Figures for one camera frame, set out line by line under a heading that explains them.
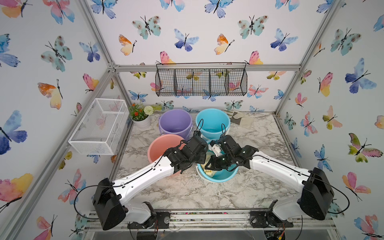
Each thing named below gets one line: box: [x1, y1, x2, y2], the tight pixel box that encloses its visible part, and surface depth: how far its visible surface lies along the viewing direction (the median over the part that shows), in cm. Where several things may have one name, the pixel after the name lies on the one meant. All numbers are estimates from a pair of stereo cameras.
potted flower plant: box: [129, 103, 154, 130], surface depth 103 cm
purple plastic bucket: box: [158, 109, 193, 140], surface depth 98 cm
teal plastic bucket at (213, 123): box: [195, 108, 231, 141], surface depth 96 cm
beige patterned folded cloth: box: [221, 109, 254, 129], surface depth 120 cm
